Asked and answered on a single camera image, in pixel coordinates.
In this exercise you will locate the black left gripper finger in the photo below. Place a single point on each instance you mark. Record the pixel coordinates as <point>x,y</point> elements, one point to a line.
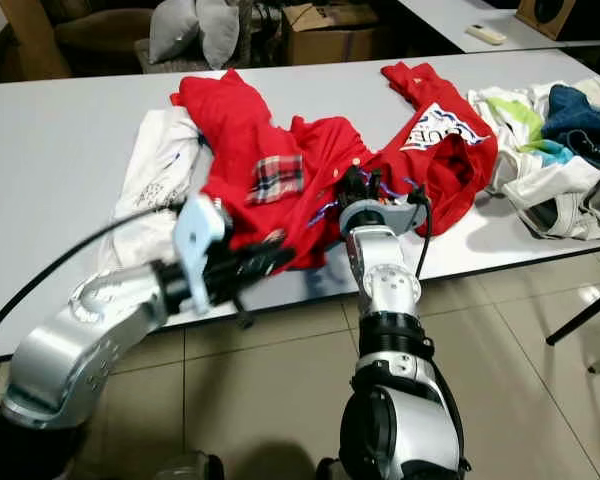
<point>275,272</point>
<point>272,253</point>

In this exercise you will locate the red shirt with plaid patch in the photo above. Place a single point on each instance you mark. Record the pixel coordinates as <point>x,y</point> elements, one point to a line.
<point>240,140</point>

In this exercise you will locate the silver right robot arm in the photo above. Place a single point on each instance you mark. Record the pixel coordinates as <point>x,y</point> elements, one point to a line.
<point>390,300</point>

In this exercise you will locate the red t-shirt with white print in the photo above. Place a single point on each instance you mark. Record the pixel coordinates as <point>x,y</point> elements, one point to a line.
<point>465,175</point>

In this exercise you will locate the white garment with blue print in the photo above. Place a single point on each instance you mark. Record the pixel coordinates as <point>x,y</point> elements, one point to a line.
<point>155,170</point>

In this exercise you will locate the brown cardboard box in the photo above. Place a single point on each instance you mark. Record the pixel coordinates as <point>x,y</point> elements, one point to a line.
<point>330,40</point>

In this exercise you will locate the white garment with green print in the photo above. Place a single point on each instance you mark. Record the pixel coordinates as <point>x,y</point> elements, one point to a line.
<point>540,185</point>

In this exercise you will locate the white remote control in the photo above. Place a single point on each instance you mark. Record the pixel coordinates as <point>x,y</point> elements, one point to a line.
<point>487,34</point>

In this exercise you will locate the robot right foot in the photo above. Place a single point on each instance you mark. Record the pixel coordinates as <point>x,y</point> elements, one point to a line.
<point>330,470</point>

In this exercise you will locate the grey pillow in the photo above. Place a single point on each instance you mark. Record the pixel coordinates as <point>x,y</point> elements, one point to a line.
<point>175,30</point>
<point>220,35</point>

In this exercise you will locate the dark blue garment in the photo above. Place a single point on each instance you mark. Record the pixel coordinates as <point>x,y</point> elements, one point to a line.
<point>585,120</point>

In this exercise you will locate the black table leg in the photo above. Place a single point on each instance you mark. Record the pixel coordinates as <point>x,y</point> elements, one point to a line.
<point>580,315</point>

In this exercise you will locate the wooden speaker box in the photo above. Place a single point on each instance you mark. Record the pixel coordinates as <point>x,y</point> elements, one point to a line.
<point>565,15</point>

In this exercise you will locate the brown armchair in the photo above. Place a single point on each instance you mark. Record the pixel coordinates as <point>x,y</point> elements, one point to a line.
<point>100,35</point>

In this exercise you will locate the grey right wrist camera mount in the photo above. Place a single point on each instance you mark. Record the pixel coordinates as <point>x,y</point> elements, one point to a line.
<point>380,215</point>

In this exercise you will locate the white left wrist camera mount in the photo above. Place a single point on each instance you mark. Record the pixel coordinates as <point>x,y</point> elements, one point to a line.
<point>198,240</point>

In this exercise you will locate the brown wooden post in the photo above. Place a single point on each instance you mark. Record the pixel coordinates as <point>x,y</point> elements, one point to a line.
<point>30,40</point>

